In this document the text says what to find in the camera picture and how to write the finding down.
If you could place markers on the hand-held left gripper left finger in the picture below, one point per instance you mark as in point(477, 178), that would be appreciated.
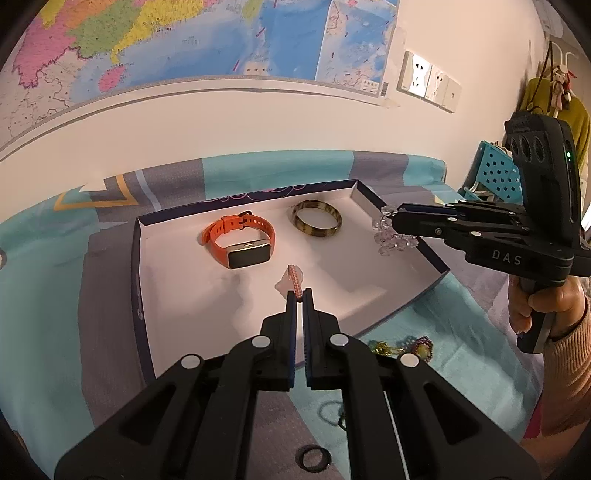
point(292, 332)

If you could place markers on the colourful wall map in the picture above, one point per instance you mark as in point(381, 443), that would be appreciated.
point(184, 46)

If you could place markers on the pink plush charm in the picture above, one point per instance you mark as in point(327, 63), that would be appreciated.
point(561, 87)

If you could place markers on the pink cloth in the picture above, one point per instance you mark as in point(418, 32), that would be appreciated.
point(535, 421)

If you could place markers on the white wall socket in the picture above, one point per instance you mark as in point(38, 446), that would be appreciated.
point(415, 74)
point(436, 85)
point(452, 94)

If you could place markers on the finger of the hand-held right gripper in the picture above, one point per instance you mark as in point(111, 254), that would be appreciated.
point(425, 225)
point(485, 210)

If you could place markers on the orange smartwatch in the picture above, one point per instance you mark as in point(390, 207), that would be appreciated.
point(247, 256)

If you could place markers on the white box with dark rim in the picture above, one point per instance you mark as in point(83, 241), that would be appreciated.
point(184, 286)

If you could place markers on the white coat rack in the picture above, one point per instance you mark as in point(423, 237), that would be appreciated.
point(565, 57)

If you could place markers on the person's right hand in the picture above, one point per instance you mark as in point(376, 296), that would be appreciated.
point(565, 307)

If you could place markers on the person's right forearm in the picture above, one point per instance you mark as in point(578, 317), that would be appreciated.
point(568, 378)

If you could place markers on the beige tape piece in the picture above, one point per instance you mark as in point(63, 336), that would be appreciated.
point(390, 102)

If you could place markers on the round yellow green pendant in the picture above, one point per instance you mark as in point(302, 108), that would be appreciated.
point(422, 350)

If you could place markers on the blue plastic basket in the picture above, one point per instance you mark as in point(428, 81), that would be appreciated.
point(494, 170)

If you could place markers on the yellow garment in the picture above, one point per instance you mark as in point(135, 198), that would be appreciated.
point(535, 94)

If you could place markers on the tortoiseshell bangle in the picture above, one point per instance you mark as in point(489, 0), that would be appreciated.
point(318, 234)

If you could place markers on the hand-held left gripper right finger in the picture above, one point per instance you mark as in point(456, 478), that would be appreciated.
point(308, 332)

